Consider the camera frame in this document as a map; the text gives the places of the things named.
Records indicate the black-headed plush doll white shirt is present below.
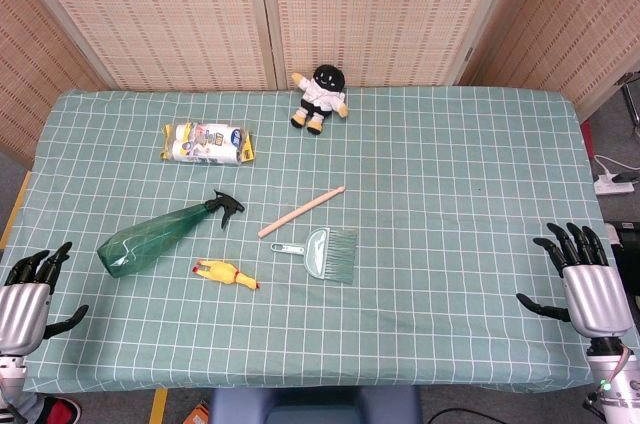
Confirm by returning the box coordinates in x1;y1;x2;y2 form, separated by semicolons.
290;63;350;136

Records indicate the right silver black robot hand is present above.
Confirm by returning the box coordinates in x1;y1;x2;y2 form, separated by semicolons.
515;222;634;358

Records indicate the orange cardboard box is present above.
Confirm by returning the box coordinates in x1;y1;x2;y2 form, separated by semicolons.
181;399;212;424

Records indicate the thin black floor cable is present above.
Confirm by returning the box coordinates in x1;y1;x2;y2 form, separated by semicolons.
423;407;479;424

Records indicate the yellow rubber chicken toy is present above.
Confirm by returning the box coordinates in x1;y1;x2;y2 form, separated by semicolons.
192;258;261;292

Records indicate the light wooden stick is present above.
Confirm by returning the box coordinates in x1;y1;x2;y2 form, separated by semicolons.
257;185;347;239

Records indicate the pack of white rolls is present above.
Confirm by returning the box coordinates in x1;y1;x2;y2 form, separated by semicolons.
160;121;256;166

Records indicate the white power cable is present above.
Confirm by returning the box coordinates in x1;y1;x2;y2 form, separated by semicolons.
592;153;617;180

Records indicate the green hand brush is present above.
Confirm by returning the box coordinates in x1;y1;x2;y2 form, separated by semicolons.
270;227;359;286

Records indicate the white power strip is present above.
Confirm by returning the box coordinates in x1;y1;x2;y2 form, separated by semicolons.
593;171;636;196

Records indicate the metal chair leg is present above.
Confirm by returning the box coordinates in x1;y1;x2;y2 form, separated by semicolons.
615;71;640;133

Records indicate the bamboo folding screen panel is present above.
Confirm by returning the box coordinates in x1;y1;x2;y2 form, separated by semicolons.
257;0;546;90
4;0;279;93
457;0;640;123
0;0;109;165

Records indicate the black box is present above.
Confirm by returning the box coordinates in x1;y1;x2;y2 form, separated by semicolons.
605;220;640;247

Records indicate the green spray bottle black trigger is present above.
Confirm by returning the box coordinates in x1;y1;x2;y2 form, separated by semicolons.
96;189;246;279

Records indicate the red and black shoe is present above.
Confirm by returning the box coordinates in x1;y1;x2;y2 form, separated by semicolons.
43;396;82;424

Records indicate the green checked tablecloth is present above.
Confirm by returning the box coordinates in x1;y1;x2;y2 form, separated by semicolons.
0;86;614;395

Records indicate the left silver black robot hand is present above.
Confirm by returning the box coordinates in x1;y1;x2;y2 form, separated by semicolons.
0;241;90;358

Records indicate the blue padded seat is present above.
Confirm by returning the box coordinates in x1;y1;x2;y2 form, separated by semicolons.
209;386;424;424

